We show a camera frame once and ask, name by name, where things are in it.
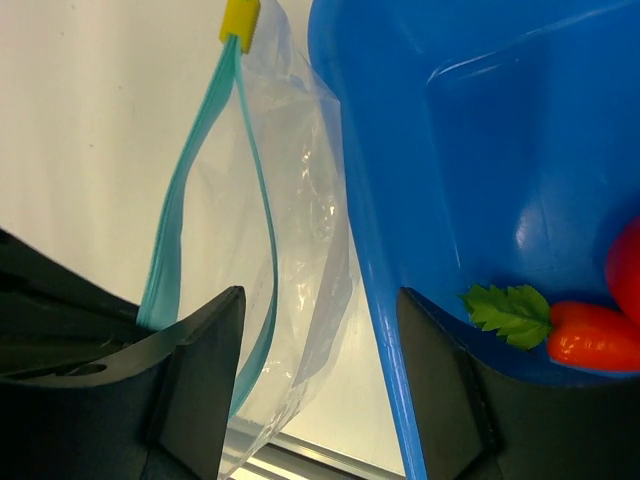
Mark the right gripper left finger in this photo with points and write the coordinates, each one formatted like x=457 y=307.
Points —
x=157 y=409

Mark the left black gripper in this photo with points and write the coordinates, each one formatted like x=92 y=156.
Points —
x=57 y=326

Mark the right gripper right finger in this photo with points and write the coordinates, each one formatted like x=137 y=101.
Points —
x=478 y=408

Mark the red apple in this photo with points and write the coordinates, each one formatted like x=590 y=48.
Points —
x=622 y=270

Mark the orange carrot with leaves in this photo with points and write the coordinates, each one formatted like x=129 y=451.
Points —
x=575 y=334

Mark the blue plastic bin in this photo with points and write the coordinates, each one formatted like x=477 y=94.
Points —
x=485 y=143

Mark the clear zip top bag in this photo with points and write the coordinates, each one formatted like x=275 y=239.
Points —
x=257 y=199

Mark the aluminium mounting rail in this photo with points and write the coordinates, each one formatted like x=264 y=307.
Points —
x=287 y=457

